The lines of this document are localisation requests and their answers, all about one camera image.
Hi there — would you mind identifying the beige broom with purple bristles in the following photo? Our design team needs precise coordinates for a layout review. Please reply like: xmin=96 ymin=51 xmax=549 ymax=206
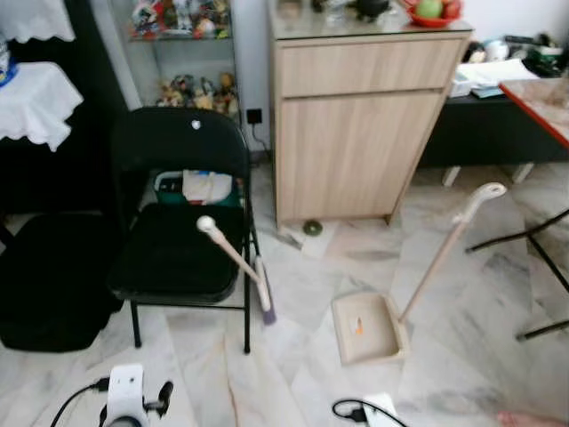
xmin=196 ymin=215 xmax=277 ymax=326

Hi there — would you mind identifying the beige long-handled dustpan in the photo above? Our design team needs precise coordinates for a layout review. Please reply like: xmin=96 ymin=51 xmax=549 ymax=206
xmin=331 ymin=182 xmax=509 ymax=367

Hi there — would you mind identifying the black folding chair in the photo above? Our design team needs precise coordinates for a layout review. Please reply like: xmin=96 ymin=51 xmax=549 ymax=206
xmin=107 ymin=106 xmax=264 ymax=355

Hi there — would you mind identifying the bare person foot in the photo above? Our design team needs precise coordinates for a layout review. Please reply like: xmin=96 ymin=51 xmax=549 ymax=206
xmin=496 ymin=409 xmax=569 ymax=427

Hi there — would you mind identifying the large black bag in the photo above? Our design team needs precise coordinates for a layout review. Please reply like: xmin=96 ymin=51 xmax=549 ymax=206
xmin=0 ymin=212 xmax=124 ymax=353

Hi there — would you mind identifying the green box with white pack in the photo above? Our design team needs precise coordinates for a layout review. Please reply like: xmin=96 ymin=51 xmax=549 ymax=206
xmin=153 ymin=168 xmax=244 ymax=211

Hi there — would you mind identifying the colourful figurine row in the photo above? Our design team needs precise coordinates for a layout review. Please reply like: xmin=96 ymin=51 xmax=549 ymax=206
xmin=132 ymin=0 xmax=232 ymax=40
xmin=157 ymin=73 xmax=239 ymax=117

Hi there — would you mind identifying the light wooden cabinet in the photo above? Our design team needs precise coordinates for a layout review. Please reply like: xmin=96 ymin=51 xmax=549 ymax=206
xmin=268 ymin=9 xmax=475 ymax=229

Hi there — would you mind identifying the table with white lace cloth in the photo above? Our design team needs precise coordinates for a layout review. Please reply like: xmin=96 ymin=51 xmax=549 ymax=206
xmin=0 ymin=60 xmax=84 ymax=152

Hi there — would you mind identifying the red-edged marble folding table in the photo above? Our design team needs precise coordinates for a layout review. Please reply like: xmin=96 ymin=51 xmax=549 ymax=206
xmin=467 ymin=76 xmax=569 ymax=343

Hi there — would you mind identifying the glass display shelf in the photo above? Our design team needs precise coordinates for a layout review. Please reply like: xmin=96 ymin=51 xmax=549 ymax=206
xmin=111 ymin=0 xmax=243 ymax=121

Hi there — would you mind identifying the black low bench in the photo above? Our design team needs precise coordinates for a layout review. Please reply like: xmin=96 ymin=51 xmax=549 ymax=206
xmin=418 ymin=89 xmax=569 ymax=186

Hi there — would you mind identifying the blue white vase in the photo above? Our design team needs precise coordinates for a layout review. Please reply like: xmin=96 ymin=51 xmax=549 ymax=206
xmin=0 ymin=34 xmax=19 ymax=87

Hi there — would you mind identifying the black desktop device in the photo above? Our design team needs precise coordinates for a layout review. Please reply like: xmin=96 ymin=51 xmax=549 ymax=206
xmin=523 ymin=43 xmax=566 ymax=77

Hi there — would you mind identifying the white paper stack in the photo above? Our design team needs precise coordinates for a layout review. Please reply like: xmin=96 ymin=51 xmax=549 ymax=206
xmin=452 ymin=59 xmax=540 ymax=97

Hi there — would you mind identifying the white lace cloth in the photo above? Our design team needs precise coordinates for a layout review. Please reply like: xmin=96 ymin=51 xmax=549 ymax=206
xmin=0 ymin=0 xmax=76 ymax=44

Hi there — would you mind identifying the black round ornament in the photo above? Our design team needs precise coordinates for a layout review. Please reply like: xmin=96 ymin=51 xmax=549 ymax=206
xmin=354 ymin=0 xmax=392 ymax=20

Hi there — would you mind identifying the red bowl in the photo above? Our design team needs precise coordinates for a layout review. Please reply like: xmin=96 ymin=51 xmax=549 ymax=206
xmin=403 ymin=0 xmax=463 ymax=28

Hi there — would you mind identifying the green apple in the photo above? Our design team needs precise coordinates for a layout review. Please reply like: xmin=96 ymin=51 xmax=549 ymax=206
xmin=415 ymin=0 xmax=444 ymax=19

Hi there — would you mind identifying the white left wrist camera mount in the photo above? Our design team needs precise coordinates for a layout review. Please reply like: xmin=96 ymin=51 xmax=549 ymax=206
xmin=105 ymin=363 xmax=148 ymax=421

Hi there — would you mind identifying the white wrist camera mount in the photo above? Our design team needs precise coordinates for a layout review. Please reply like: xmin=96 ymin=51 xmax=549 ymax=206
xmin=362 ymin=393 xmax=398 ymax=427
xmin=105 ymin=363 xmax=148 ymax=421

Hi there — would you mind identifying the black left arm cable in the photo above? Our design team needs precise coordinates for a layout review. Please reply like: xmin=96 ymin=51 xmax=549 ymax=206
xmin=49 ymin=377 xmax=110 ymax=427

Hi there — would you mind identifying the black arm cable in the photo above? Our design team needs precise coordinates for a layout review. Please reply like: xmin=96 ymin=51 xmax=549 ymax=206
xmin=332 ymin=399 xmax=410 ymax=427
xmin=49 ymin=377 xmax=110 ymax=427

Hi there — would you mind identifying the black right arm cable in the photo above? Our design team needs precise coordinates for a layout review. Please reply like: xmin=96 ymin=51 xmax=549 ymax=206
xmin=332 ymin=399 xmax=410 ymax=427

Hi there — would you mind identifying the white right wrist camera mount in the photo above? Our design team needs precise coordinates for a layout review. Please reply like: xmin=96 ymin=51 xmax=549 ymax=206
xmin=362 ymin=393 xmax=398 ymax=427

